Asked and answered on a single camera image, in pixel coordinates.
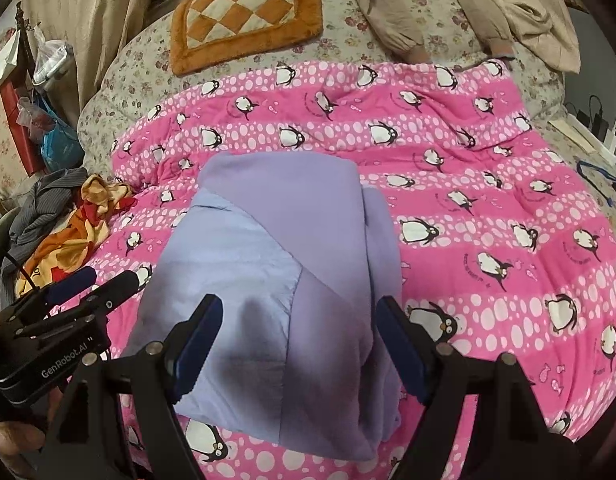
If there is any black charger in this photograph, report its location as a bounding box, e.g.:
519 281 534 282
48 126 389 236
575 99 611 136

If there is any cream power strip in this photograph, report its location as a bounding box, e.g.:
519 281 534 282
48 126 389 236
548 117 616 166

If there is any red chair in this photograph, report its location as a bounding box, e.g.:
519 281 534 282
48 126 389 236
0 79 47 177

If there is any clear plastic bag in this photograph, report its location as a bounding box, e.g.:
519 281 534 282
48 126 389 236
32 24 77 94

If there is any person's left hand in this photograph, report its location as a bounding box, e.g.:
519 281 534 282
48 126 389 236
0 410 48 468

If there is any floral quilt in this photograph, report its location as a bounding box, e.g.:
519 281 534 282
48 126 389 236
78 0 616 241

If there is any yellow and red printed cloth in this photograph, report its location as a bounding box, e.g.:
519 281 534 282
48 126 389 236
15 174 139 297

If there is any orange checkered cushion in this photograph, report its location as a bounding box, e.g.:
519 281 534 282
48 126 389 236
169 0 323 77

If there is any grey striped cloth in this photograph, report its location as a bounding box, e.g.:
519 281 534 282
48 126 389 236
0 167 90 303

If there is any purple fleece garment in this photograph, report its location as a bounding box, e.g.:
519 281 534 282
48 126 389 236
123 152 405 463

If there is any blue lanyard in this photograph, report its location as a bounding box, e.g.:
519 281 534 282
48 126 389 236
576 159 616 207

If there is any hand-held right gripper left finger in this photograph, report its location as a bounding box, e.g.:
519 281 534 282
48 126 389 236
38 294 225 480

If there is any white paper bag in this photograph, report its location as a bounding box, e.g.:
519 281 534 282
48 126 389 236
0 27 25 94

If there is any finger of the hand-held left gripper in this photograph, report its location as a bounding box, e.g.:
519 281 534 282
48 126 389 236
18 270 140 337
0 266 98 322

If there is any blue plastic bag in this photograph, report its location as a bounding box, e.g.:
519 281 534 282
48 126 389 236
39 102 87 172

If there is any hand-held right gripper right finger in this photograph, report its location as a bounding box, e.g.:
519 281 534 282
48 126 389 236
375 296 583 480

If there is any light beige cloth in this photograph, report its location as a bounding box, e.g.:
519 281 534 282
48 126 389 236
413 0 583 74

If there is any pink penguin print blanket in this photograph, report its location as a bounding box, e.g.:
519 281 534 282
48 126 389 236
85 57 616 480

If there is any black cable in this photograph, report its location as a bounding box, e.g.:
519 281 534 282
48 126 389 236
0 239 45 292

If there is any taupe garment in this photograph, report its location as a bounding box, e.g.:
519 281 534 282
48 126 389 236
335 0 517 65

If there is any beige curtain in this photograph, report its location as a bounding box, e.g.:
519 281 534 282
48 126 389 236
15 0 163 128

